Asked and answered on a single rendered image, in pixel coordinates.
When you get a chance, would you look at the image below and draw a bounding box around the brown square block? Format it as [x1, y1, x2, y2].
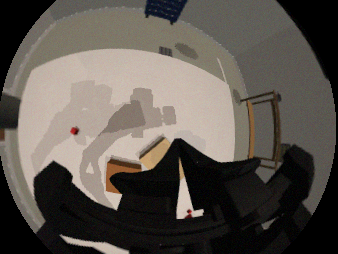
[105, 159, 141, 195]

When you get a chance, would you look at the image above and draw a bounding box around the tan board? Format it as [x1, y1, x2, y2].
[140, 138, 185, 180]

